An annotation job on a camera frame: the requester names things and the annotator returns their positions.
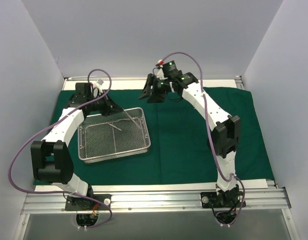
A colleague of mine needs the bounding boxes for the steel surgical scissors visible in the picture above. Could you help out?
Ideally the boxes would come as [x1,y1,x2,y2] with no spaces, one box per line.
[107,123,122,132]

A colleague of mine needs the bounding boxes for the metal mesh tray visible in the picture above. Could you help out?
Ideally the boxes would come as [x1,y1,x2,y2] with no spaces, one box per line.
[78,107,151,164]

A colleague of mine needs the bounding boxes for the green surgical cloth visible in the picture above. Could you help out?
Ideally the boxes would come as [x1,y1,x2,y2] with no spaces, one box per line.
[50,86,274,186]

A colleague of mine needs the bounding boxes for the steel tweezers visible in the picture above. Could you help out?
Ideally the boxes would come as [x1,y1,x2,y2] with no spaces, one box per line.
[123,110,141,130]

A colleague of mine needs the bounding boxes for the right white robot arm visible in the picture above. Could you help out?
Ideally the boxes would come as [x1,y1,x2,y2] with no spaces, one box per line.
[139,60,241,207]

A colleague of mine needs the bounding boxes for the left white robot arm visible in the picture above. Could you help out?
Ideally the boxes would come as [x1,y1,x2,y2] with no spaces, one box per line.
[31,82,123,210]

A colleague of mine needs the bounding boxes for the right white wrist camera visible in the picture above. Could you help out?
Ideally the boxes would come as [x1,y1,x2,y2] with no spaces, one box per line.
[154,59,165,80]

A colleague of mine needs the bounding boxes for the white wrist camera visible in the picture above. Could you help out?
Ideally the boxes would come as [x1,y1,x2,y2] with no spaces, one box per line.
[154,59,165,80]
[91,79,104,98]

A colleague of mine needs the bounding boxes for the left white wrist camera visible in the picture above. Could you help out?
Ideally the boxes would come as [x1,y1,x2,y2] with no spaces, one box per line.
[91,79,104,98]

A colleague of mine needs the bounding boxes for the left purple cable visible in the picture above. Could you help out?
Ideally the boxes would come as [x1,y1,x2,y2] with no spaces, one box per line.
[7,68,114,229]

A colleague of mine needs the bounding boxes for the purple cable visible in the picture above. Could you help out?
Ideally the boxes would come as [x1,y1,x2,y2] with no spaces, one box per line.
[7,68,114,229]
[156,51,246,222]

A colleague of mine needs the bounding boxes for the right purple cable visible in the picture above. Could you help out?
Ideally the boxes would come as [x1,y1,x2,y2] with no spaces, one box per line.
[156,51,246,222]

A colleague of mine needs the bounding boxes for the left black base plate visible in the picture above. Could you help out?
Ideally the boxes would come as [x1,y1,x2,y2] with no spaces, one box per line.
[65,194,112,211]

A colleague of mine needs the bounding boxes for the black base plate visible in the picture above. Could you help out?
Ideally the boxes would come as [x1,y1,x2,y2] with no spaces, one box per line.
[200,191,243,209]
[65,194,112,211]

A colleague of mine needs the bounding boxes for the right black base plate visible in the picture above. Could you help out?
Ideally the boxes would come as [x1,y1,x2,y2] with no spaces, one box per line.
[200,191,243,209]

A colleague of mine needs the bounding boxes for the aluminium frame rail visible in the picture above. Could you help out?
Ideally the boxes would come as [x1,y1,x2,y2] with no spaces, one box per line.
[22,182,291,214]

